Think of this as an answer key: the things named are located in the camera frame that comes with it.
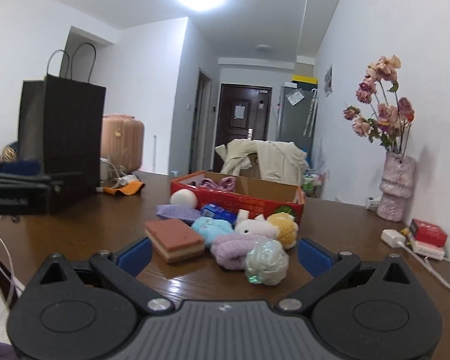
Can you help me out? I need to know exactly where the yellow knitted plush toy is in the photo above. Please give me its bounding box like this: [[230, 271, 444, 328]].
[[266, 212, 299, 250]]

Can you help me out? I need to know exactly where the iridescent plastic bag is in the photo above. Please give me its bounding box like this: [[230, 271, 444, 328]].
[[245, 239, 289, 286]]

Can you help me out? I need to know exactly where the white plush toy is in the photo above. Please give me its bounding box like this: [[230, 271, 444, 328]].
[[235, 219, 278, 240]]

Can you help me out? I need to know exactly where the lilac knitted sock roll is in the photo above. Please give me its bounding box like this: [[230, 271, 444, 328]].
[[210, 233, 270, 271]]

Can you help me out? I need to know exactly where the white power adapter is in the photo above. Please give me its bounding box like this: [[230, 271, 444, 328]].
[[380, 229, 407, 249]]

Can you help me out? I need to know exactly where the purple fabric sachet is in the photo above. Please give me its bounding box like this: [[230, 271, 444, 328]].
[[156, 204, 201, 225]]

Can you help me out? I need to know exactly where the orange cloth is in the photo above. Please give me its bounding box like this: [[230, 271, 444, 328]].
[[102, 180, 145, 196]]

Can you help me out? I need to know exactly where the black paper shopping bag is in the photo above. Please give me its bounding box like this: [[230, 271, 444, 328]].
[[17, 49, 106, 214]]

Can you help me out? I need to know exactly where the white charger bundle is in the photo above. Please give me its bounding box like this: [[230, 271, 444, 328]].
[[97, 158, 140, 193]]

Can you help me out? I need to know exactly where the white foam ball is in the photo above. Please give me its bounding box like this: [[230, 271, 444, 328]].
[[170, 189, 198, 209]]

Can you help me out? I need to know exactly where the red cardboard box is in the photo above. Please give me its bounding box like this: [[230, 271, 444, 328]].
[[170, 171, 305, 224]]

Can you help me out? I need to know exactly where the light blue plush toy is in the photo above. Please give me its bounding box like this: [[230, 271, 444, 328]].
[[192, 216, 234, 249]]

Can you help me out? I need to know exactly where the red cigarette box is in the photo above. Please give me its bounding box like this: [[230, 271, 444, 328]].
[[410, 219, 448, 248]]

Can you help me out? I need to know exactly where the pink textured vase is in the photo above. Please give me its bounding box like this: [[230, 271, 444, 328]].
[[376, 152, 416, 223]]

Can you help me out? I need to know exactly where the white flat box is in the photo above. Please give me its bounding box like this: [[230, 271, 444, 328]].
[[410, 236, 446, 261]]

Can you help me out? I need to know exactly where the beige jacket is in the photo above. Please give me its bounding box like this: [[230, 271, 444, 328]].
[[215, 139, 309, 186]]

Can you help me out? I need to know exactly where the brown wooden chair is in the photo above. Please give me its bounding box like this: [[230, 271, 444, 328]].
[[240, 153, 262, 180]]

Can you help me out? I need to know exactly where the pink hard-shell suitcase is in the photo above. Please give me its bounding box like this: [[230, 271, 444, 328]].
[[100, 114, 145, 172]]

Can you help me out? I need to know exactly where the pink satin scrunchie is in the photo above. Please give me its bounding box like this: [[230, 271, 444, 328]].
[[200, 176, 236, 193]]

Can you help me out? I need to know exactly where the grey refrigerator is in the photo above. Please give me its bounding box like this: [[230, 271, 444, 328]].
[[276, 82, 317, 154]]

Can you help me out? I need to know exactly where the dried pink flower bouquet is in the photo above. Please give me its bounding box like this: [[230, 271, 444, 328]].
[[343, 55, 416, 157]]

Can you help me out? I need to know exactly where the dark brown entrance door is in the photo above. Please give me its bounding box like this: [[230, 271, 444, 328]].
[[213, 83, 273, 173]]

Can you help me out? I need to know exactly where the yellow box on refrigerator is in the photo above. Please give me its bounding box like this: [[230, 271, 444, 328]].
[[292, 75, 318, 85]]

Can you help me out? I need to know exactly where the white charger cable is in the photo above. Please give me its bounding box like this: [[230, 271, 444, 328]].
[[400, 240, 450, 296]]

